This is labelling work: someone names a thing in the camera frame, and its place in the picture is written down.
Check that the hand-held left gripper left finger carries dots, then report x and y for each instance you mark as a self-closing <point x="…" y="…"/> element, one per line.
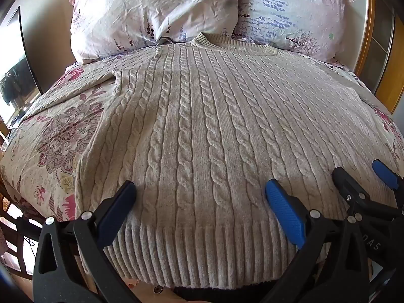
<point x="117" y="210"/>

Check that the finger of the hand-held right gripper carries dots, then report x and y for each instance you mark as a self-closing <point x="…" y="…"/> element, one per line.
<point x="348" y="184"/>
<point x="385" y="173"/>

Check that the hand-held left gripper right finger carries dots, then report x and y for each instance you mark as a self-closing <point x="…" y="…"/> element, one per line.
<point x="284" y="210"/>

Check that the floral bedspread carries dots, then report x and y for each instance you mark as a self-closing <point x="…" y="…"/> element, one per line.
<point x="60" y="132"/>

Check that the dark wooden chair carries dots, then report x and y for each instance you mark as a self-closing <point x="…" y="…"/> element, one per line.
<point x="15" y="224"/>

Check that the wooden headboard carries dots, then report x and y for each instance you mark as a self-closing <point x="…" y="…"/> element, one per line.
<point x="383" y="38"/>

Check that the flat screen television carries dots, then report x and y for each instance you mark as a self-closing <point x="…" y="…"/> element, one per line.
<point x="17" y="69"/>

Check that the pale blue floral pillow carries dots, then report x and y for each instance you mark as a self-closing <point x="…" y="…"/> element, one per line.
<point x="284" y="9"/>

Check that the pink floral pillow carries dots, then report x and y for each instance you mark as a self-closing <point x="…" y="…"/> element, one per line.
<point x="148" y="9"/>

